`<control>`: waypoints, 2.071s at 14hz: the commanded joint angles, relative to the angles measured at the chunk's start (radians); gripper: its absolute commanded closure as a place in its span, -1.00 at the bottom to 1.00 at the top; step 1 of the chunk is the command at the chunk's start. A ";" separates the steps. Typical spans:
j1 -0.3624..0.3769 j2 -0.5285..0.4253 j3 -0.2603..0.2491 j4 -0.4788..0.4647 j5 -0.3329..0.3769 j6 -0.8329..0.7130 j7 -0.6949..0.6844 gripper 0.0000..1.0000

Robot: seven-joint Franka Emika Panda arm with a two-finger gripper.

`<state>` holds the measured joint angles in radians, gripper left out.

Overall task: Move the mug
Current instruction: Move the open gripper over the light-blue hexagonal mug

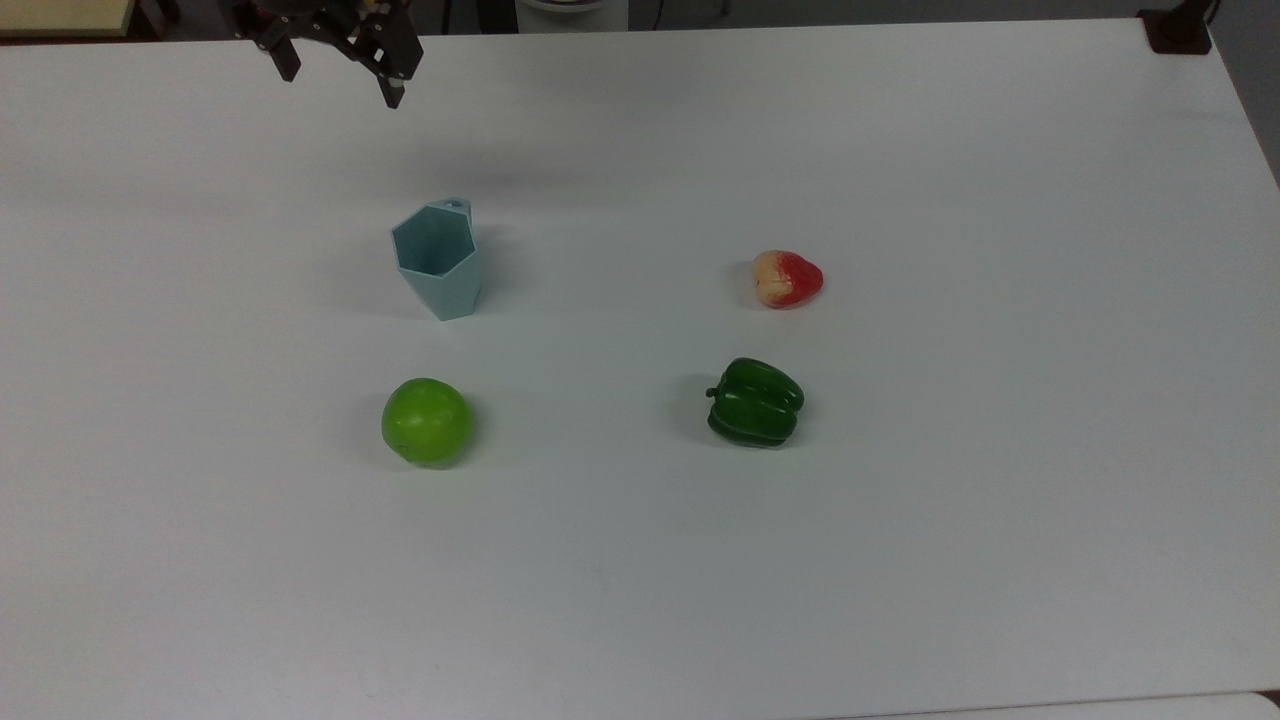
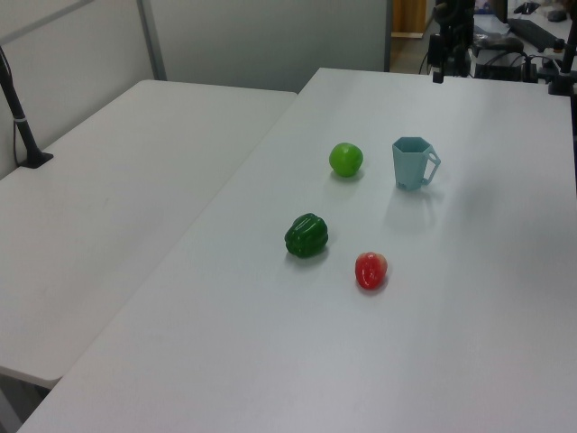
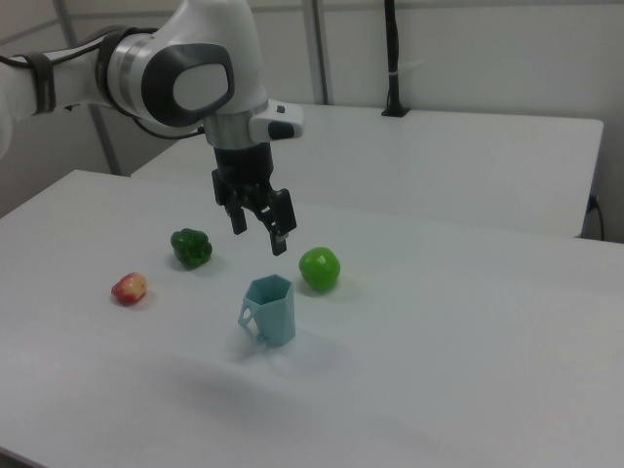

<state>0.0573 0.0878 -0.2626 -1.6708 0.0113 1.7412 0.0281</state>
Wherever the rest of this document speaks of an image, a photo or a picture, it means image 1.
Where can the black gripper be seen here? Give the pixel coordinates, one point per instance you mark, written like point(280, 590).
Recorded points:
point(335, 20)

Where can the light blue angular mug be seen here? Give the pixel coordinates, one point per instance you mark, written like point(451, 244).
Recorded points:
point(440, 270)

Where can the yellow wooden table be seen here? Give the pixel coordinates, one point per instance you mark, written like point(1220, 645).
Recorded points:
point(60, 15)

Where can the green apple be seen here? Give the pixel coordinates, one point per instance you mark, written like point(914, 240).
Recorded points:
point(426, 422)

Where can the red and yellow fruit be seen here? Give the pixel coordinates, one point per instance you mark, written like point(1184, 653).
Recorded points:
point(788, 280)

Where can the dark green bell pepper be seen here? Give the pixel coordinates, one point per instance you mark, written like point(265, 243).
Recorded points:
point(755, 402)

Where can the black table clamp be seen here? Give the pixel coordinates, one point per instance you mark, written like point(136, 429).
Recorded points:
point(1180, 28)

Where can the white adjoining table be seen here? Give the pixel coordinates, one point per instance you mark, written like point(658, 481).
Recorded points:
point(1100, 708)

